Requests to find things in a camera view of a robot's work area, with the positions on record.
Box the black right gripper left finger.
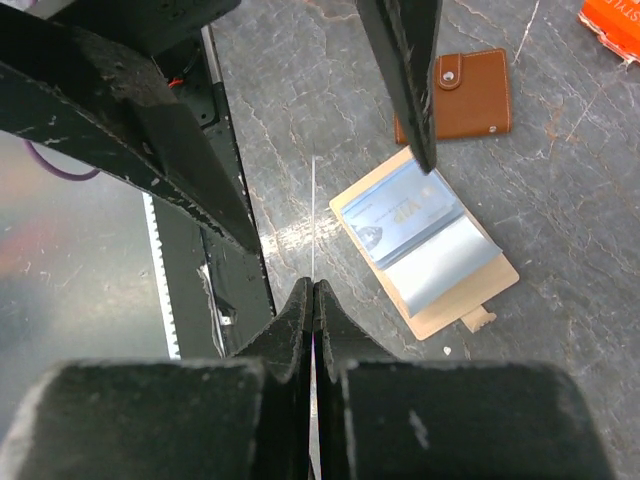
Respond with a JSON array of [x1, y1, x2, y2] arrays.
[[1, 278, 313, 479]]

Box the beige card holder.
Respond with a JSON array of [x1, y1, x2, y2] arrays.
[[330, 148, 520, 340]]

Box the silver white credit card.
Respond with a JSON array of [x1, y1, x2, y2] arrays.
[[309, 154, 321, 479]]

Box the orange screw box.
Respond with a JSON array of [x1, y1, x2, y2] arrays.
[[578, 0, 640, 64]]

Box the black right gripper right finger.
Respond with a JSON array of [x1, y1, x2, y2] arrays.
[[313, 281, 614, 479]]

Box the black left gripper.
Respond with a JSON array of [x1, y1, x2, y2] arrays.
[[0, 0, 262, 259]]

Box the brown leather card wallet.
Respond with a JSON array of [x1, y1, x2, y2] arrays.
[[411, 48, 513, 140]]

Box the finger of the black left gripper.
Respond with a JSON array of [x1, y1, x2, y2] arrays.
[[356, 0, 442, 174]]

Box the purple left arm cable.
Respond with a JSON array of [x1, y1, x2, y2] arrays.
[[22, 139, 104, 182]]

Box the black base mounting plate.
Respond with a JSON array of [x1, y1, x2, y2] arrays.
[[152, 25, 275, 359]]

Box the grey slotted cable duct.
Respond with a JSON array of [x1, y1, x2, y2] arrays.
[[142, 193, 181, 360]]

